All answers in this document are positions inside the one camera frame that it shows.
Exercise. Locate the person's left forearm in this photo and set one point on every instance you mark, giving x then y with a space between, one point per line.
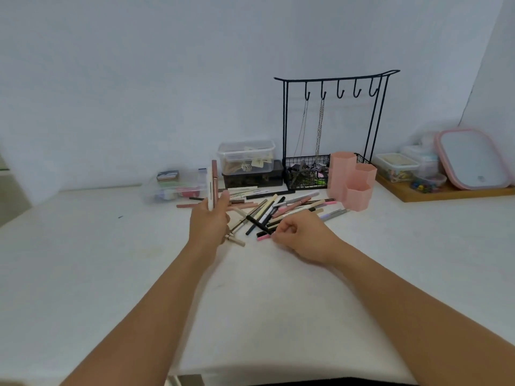
153 317

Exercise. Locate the person's right fingers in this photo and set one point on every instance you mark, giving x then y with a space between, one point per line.
286 231

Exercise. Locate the black rectangular box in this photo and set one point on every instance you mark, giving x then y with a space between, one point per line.
265 178

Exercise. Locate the clear container with white lid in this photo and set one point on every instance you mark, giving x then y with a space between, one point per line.
424 158

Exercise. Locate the clear container of wooden sticks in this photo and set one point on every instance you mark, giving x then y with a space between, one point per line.
396 164

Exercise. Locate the white cosmetic pen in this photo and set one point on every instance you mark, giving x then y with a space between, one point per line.
210 184

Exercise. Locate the person's right hand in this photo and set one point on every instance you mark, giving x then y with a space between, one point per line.
309 237

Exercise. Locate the clear lidded plastic box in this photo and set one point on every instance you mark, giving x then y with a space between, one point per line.
246 154

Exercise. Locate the clear box of small items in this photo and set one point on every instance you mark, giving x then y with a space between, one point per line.
177 186

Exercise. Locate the wooden tray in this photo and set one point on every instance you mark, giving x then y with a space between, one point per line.
450 193

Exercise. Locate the pink hexagonal pen holder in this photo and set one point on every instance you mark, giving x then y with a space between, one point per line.
348 180

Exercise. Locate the round container of colourful beads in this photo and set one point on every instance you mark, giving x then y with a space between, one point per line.
428 184

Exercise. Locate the person's left thumb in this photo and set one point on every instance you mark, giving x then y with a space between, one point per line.
224 199

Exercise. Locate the person's right forearm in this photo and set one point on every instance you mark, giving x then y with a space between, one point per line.
422 317

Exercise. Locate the pink-rimmed mirror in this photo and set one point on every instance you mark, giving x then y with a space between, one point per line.
470 158

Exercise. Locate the heap of hair clips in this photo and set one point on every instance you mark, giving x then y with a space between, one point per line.
308 174

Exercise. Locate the person's left hand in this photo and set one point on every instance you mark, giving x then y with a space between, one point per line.
207 225

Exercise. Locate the pile of cosmetic pencils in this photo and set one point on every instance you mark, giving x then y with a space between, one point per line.
265 211

